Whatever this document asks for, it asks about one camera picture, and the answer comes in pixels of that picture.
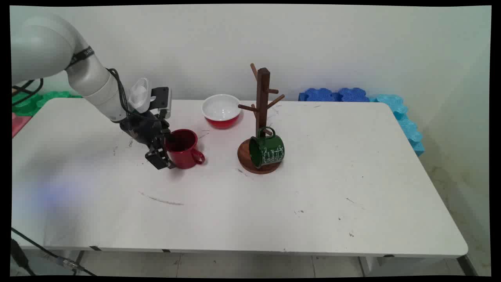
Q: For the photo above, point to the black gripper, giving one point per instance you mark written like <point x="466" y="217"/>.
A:
<point x="145" y="127"/>

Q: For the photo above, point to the red enamel mug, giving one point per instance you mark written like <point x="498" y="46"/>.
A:
<point x="186" y="150"/>

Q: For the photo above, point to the green enamel mug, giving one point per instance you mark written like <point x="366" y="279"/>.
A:
<point x="270" y="149"/>

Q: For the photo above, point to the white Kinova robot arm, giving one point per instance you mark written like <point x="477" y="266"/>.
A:
<point x="58" y="51"/>

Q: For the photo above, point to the red bowl white inside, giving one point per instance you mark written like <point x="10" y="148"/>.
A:
<point x="221" y="111"/>

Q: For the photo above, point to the dark wooden mug tree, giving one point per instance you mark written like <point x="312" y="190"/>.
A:
<point x="262" y="102"/>

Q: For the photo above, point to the green foam mat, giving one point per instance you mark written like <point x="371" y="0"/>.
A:
<point x="27" y="102"/>

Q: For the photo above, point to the black table leg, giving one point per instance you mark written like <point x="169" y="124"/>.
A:
<point x="78" y="261"/>

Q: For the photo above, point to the pink red foam mat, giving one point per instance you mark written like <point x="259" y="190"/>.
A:
<point x="18" y="123"/>

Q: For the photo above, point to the dark blue foam mat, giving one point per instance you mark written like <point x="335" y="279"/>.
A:
<point x="353" y="95"/>
<point x="319" y="95"/>

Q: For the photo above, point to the cyan foam mat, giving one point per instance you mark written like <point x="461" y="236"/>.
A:
<point x="389" y="103"/>
<point x="411" y="135"/>

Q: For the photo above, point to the white table leg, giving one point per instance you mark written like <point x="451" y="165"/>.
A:
<point x="372" y="265"/>

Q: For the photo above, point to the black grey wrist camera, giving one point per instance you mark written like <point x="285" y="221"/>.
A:
<point x="162" y="100"/>

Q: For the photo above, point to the white ribbed camera mount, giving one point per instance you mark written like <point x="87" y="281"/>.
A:
<point x="139" y="95"/>

